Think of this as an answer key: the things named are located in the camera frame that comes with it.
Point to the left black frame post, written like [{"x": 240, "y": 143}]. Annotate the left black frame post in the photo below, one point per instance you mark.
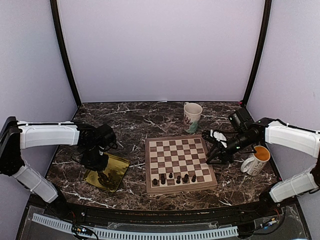
[{"x": 63, "y": 51}]

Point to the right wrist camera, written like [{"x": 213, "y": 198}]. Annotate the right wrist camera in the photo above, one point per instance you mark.
[{"x": 214, "y": 136}]

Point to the dark chess piece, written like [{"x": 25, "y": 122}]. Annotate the dark chess piece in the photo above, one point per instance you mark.
[
  {"x": 178, "y": 180},
  {"x": 193, "y": 178},
  {"x": 186, "y": 178}
]

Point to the right black frame post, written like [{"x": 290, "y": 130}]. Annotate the right black frame post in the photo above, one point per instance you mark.
[{"x": 258, "y": 53}]

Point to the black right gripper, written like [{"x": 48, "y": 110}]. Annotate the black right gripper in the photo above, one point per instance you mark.
[{"x": 222, "y": 153}]

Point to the white mug orange inside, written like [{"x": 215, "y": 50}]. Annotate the white mug orange inside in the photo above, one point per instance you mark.
[{"x": 256, "y": 162}]

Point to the pile of dark chess pieces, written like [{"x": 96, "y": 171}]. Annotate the pile of dark chess pieces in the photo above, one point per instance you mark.
[{"x": 106, "y": 180}]

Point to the white slotted cable duct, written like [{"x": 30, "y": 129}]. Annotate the white slotted cable duct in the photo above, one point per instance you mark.
[{"x": 134, "y": 232}]

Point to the black frame post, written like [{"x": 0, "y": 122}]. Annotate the black frame post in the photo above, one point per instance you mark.
[
  {"x": 63, "y": 51},
  {"x": 258, "y": 53}
]

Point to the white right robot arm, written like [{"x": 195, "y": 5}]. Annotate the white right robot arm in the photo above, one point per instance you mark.
[{"x": 272, "y": 131}]

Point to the gold metal tray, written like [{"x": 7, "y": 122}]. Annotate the gold metal tray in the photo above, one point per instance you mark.
[{"x": 117, "y": 166}]

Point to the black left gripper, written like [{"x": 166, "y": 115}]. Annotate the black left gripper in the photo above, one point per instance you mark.
[{"x": 101, "y": 166}]

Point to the wooden chess board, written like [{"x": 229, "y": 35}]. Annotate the wooden chess board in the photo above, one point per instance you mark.
[{"x": 179, "y": 155}]

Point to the cream floral mug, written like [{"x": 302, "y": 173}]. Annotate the cream floral mug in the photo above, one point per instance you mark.
[{"x": 191, "y": 116}]

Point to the black front rail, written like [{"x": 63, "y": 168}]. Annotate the black front rail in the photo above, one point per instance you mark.
[{"x": 102, "y": 216}]

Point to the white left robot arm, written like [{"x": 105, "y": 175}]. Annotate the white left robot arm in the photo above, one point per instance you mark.
[{"x": 16, "y": 136}]

